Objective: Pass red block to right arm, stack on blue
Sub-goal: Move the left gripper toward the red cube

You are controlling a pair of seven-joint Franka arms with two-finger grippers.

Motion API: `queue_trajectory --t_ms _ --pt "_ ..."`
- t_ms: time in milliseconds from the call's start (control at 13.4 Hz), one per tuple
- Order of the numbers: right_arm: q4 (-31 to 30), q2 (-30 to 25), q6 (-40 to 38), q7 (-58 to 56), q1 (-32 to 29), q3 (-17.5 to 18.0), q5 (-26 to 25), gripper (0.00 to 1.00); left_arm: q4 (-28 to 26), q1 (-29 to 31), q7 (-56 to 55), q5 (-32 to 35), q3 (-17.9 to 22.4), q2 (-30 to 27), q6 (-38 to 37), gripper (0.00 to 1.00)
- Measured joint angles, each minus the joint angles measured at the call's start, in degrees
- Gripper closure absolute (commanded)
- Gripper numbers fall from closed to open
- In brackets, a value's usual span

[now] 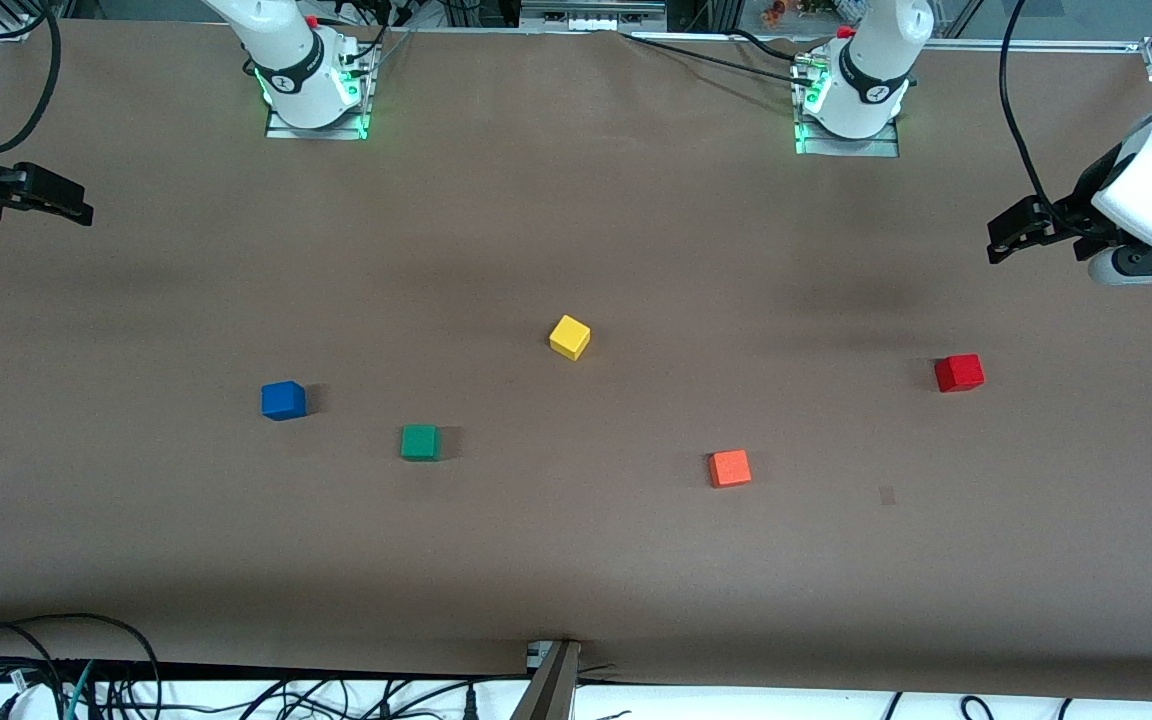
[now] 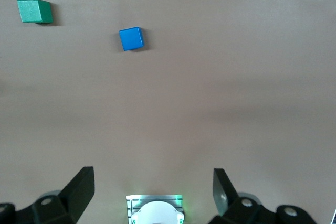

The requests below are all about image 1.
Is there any red wooden block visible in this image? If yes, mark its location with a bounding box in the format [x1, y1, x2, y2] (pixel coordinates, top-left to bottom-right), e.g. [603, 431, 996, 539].
[934, 354, 986, 393]

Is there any blue wooden block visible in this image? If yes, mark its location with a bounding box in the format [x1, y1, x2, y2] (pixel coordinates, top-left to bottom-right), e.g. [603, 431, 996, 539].
[261, 380, 307, 422]

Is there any orange wooden block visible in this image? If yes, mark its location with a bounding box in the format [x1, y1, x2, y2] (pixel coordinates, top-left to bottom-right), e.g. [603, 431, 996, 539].
[708, 449, 752, 489]

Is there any yellow wooden block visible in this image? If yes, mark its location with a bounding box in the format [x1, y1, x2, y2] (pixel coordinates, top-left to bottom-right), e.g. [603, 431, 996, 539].
[548, 314, 592, 362]

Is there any aluminium profile piece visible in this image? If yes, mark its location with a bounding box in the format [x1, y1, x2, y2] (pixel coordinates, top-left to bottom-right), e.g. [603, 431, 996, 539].
[0, 0, 53, 41]

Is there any brown table cover sheet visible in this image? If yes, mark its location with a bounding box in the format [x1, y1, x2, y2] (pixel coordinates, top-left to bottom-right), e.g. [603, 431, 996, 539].
[0, 18, 1152, 701]

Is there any grey metal beam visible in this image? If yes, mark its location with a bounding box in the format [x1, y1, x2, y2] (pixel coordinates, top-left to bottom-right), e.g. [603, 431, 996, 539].
[510, 640, 583, 720]

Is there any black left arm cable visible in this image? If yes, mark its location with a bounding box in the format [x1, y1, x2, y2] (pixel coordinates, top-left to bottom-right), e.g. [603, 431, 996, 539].
[999, 0, 1077, 226]

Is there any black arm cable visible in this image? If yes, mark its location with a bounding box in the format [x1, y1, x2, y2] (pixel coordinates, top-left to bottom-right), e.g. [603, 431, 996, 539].
[0, 0, 63, 157]
[999, 0, 1077, 226]

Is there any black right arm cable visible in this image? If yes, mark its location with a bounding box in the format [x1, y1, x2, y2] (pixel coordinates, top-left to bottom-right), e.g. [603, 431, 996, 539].
[0, 0, 63, 157]

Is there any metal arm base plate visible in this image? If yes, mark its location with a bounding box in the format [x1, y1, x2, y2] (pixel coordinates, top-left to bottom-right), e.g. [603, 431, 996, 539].
[265, 42, 378, 141]
[793, 58, 902, 158]

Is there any aluminium edge rail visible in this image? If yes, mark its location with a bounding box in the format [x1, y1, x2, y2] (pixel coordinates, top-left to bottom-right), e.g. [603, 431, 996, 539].
[921, 37, 1152, 53]

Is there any black base cable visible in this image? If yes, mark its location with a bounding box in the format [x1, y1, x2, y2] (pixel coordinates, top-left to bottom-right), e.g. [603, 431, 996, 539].
[731, 28, 819, 65]
[624, 33, 809, 81]

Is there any black looping cable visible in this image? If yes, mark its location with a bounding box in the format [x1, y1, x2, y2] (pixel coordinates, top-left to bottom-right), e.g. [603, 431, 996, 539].
[0, 613, 163, 720]

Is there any green cable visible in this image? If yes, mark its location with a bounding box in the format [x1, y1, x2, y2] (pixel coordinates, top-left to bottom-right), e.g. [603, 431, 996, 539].
[63, 660, 97, 720]

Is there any aluminium frame beam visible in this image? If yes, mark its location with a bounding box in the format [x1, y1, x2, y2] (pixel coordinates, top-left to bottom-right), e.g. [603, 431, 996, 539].
[521, 0, 668, 33]

